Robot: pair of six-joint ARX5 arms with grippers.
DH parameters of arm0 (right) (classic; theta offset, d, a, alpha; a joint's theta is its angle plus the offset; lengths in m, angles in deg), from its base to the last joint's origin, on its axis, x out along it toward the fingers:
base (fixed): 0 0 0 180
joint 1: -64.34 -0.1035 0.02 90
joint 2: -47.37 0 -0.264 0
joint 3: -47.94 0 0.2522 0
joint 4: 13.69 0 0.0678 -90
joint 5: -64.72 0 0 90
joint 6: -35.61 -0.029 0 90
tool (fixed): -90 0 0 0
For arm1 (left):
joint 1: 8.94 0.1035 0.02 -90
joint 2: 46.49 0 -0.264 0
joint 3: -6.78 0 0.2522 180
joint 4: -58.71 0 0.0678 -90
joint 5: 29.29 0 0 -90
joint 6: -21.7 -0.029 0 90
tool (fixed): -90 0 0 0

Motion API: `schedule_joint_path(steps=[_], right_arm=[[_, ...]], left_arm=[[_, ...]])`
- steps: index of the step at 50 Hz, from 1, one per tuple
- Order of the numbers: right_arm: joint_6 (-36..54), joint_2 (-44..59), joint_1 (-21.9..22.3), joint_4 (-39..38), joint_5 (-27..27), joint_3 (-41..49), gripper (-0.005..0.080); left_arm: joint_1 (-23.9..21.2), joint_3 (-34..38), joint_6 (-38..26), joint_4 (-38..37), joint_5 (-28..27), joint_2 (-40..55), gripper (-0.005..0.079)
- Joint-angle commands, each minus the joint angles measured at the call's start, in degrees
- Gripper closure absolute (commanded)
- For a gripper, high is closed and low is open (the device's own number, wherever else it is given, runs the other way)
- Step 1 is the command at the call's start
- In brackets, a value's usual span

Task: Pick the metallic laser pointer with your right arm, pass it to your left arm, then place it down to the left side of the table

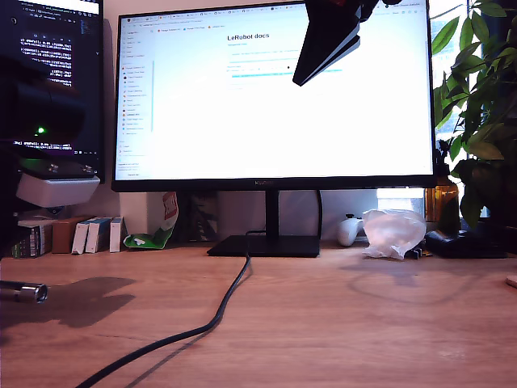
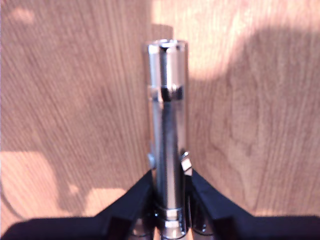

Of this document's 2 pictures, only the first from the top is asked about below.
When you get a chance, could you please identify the metallic laser pointer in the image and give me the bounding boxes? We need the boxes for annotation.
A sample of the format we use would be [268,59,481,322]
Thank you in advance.
[0,280,48,304]

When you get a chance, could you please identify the black monitor with white screen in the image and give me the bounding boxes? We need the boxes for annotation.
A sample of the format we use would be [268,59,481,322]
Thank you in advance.
[111,0,439,259]

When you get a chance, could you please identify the green leafy plant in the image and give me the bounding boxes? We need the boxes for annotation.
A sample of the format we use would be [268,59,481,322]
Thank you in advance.
[431,0,517,231]

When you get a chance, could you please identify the amber pump bottle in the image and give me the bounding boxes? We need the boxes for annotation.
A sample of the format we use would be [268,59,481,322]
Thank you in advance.
[426,139,462,238]

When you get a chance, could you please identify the white game controller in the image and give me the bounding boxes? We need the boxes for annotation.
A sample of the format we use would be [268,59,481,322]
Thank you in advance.
[337,213,365,248]

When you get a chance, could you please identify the white plastic bag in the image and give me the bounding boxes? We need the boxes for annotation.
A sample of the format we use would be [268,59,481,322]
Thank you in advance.
[360,208,428,260]

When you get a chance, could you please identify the dark patterned bag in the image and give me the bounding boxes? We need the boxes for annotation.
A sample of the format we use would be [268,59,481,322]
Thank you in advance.
[177,191,220,243]

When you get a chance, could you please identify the black monitor with code screen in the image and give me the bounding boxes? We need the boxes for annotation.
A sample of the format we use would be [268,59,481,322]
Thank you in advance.
[0,0,107,185]

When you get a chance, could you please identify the green red snack bag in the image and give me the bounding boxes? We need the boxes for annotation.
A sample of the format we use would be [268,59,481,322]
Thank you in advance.
[123,191,180,251]

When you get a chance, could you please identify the white blue small box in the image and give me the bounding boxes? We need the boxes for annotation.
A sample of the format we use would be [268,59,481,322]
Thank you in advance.
[84,217,113,255]
[71,220,93,255]
[108,216,124,254]

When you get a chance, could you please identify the brown cardboard box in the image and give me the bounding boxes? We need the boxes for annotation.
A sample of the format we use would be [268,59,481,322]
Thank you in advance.
[51,216,97,255]

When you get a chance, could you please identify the green printed box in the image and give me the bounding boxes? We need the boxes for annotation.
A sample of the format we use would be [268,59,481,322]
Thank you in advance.
[11,226,42,259]

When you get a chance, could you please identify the black monitor cable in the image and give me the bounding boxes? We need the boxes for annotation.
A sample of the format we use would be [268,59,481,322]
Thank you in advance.
[316,189,324,243]

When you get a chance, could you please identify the black cable on table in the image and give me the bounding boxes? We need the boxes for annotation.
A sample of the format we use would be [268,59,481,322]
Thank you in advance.
[74,230,267,388]

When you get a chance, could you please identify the white camera box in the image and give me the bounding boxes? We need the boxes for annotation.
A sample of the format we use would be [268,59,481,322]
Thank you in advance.
[15,159,101,209]

